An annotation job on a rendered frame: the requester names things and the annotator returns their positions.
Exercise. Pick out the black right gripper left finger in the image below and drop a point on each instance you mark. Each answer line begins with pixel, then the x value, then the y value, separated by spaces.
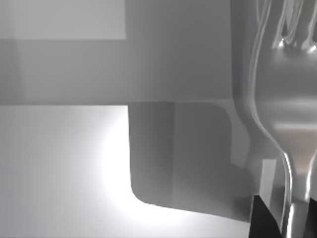
pixel 260 218

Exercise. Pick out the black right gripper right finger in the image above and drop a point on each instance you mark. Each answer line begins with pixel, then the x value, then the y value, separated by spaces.
pixel 313 218

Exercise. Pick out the silver metal fork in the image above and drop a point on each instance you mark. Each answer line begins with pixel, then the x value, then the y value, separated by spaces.
pixel 284 99

